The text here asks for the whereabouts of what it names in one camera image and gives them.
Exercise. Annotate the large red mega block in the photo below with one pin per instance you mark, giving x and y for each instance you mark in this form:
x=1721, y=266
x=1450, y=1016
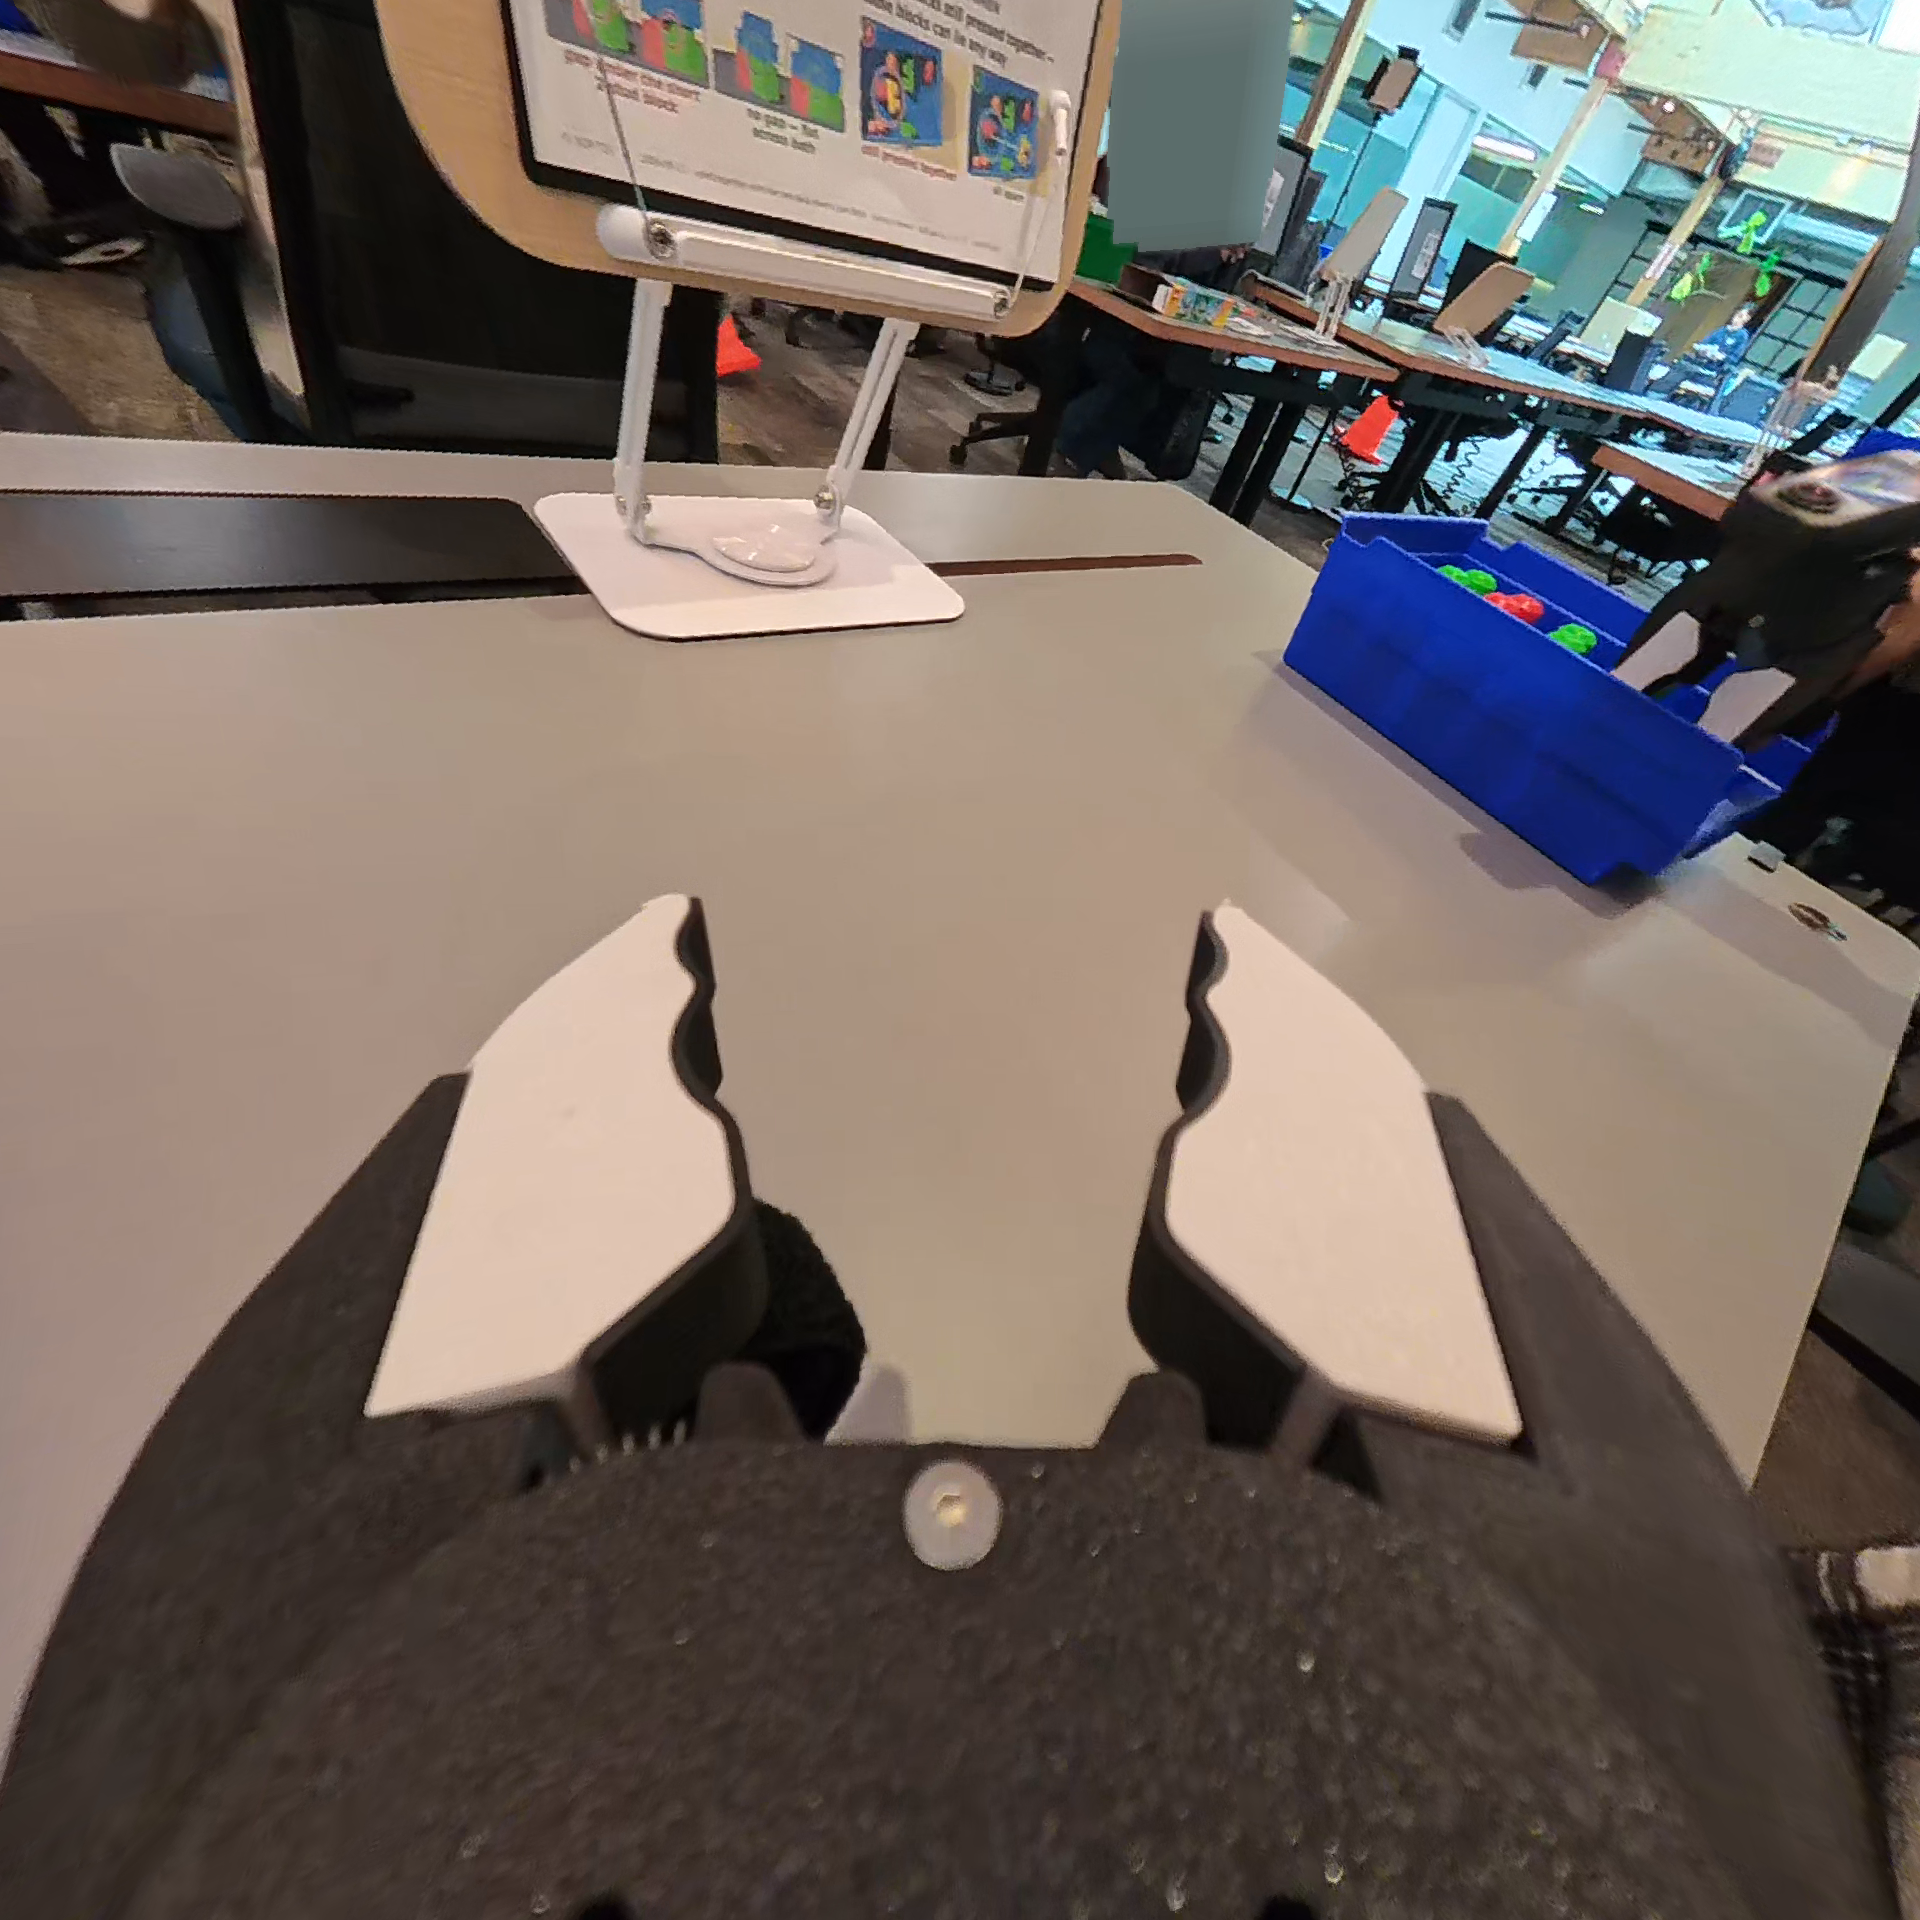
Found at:
x=1515, y=609

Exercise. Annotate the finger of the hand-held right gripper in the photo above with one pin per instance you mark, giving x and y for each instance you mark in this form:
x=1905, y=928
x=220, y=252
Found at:
x=1661, y=656
x=1752, y=702

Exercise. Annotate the printed instruction sheet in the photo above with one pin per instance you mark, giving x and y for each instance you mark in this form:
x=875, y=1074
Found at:
x=810, y=165

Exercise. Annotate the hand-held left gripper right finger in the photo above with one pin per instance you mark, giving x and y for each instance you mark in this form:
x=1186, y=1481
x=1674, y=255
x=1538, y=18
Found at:
x=1320, y=1215

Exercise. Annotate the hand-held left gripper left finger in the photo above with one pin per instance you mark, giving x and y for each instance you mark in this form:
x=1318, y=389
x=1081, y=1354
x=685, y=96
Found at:
x=569, y=1201

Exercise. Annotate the black office chair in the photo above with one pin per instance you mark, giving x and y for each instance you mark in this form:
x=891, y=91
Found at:
x=419, y=300

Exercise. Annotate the grey plastic chair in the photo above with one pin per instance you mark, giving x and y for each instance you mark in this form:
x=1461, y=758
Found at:
x=179, y=188

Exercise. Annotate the background office desk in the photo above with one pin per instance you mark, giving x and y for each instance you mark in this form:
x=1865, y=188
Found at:
x=1274, y=338

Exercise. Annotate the orange cone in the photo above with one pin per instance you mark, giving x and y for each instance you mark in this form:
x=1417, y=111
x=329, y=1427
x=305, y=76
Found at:
x=1368, y=432
x=732, y=353

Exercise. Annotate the blue plastic bin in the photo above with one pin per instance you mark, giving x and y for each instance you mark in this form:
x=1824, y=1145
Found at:
x=1500, y=734

